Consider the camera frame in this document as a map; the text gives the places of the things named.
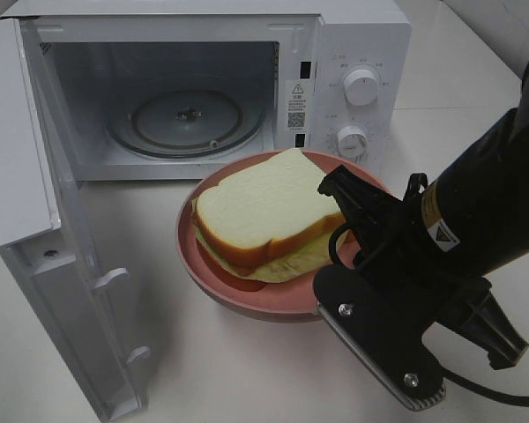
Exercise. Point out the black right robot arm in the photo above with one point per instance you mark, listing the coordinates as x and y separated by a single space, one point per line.
504 148

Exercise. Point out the lower white timer knob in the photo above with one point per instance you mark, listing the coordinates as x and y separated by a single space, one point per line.
352 141

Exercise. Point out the white microwave door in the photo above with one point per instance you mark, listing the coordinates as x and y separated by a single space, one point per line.
46 240

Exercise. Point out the white warning label sticker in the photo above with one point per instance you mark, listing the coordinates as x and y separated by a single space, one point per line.
298 98

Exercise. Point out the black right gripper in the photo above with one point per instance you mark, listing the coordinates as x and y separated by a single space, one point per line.
428 253

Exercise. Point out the white bread sandwich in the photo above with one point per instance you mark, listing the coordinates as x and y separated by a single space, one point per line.
268 222

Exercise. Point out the white microwave oven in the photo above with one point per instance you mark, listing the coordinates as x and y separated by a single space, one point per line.
102 46

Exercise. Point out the upper white power knob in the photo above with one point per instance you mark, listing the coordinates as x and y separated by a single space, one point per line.
361 85

